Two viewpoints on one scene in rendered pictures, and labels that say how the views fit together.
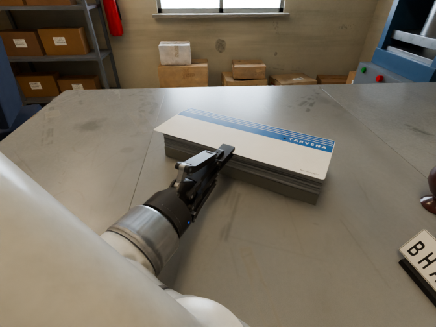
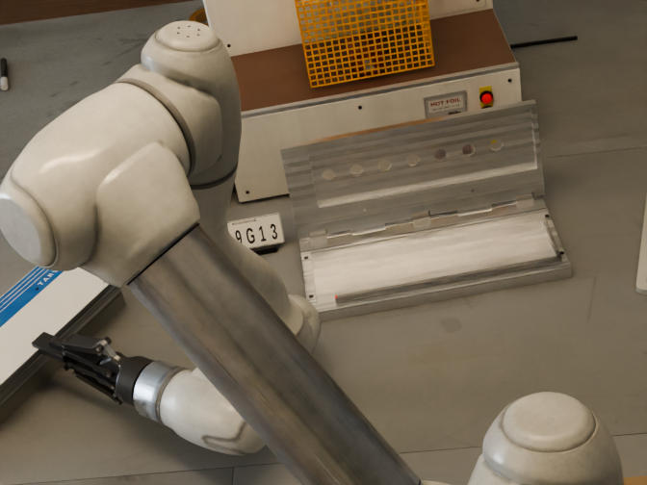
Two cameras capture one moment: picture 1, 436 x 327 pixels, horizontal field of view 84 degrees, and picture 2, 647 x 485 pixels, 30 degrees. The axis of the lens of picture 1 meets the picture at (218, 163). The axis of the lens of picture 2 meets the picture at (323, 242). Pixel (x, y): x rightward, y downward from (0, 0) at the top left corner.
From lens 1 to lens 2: 167 cm
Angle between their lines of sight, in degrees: 60
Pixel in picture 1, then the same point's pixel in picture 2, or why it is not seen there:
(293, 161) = (88, 286)
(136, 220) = (160, 370)
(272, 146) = (51, 301)
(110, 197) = not seen: outside the picture
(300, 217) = (139, 319)
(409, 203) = not seen: hidden behind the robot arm
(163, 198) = (133, 364)
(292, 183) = (98, 307)
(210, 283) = not seen: hidden behind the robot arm
